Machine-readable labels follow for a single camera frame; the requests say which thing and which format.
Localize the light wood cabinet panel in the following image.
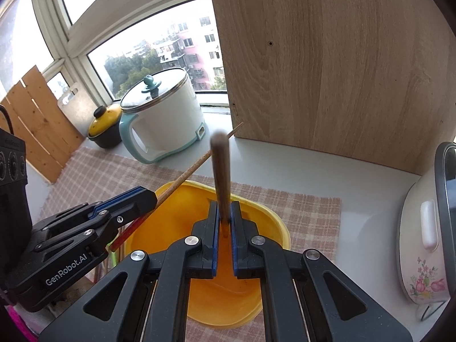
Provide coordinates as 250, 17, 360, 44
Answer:
207, 0, 456, 178

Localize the glass lid with teal knob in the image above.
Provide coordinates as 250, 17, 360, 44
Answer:
120, 67, 189, 112

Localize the wooden slat panel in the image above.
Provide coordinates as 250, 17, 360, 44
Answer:
0, 65, 85, 185

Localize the grey cutting board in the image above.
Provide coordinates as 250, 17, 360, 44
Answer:
57, 83, 97, 139

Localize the white teal electric pot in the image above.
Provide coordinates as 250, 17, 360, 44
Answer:
119, 67, 206, 164

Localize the red-tipped wooden chopstick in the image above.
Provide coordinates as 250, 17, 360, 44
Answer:
110, 122, 245, 252

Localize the brown wooden-handled utensil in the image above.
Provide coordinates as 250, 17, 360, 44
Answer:
210, 130, 233, 222

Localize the yellow clay pot lid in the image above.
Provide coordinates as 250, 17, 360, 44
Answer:
88, 103, 123, 137

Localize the pink checked cloth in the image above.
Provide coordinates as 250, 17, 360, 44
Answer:
39, 144, 343, 342

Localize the black braided strap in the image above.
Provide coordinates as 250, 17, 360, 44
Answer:
0, 105, 15, 137

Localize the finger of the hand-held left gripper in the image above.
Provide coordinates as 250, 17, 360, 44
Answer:
32, 202, 153, 254
34, 186, 158, 228

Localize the white window frame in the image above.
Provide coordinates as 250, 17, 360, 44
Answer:
0, 0, 230, 108

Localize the person's left forearm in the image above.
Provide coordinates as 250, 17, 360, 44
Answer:
0, 292, 38, 342

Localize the white floral rice cooker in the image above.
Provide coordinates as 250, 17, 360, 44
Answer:
396, 142, 456, 306

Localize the yellow plastic basin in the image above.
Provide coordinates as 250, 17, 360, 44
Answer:
125, 181, 291, 328

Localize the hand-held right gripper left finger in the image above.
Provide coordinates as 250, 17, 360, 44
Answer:
37, 201, 219, 342

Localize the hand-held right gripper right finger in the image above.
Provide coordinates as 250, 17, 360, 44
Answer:
231, 201, 414, 342

